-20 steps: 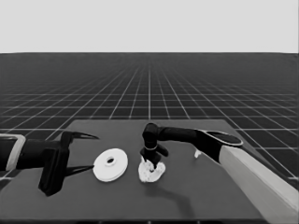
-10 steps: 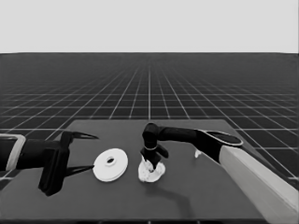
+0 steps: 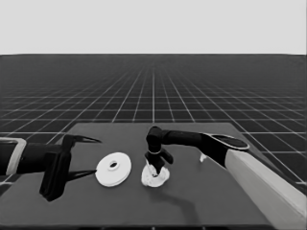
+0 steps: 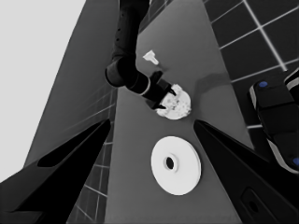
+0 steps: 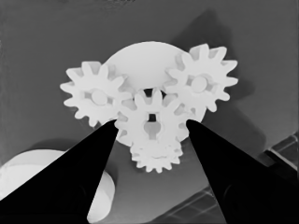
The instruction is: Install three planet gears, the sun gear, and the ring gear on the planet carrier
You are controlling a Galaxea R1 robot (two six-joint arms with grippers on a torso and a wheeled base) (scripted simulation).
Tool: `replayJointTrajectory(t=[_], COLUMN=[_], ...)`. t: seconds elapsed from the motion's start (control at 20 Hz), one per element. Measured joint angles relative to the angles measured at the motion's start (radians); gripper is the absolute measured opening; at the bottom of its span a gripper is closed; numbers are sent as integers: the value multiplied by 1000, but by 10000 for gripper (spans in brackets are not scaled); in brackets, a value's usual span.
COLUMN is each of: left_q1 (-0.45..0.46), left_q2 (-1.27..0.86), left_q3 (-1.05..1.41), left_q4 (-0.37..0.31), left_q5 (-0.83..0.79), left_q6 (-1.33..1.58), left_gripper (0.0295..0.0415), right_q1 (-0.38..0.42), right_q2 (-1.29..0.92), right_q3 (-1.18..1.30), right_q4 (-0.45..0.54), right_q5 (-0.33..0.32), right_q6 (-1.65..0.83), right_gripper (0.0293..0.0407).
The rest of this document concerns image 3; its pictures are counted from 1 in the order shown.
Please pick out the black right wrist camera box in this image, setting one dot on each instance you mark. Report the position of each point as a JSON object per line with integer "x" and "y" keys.
{"x": 168, "y": 157}

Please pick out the large thick white disc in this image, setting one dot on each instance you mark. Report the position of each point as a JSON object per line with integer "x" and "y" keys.
{"x": 107, "y": 175}

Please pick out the white round carrier with pins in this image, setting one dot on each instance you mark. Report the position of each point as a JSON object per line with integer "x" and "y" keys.
{"x": 156, "y": 182}

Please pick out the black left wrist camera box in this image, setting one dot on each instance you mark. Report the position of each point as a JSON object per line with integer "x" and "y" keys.
{"x": 54, "y": 175}

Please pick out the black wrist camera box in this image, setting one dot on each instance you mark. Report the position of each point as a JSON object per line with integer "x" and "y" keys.
{"x": 168, "y": 157}
{"x": 54, "y": 175}

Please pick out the small white T-shaped piece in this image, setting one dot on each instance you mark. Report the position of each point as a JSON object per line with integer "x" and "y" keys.
{"x": 202, "y": 157}

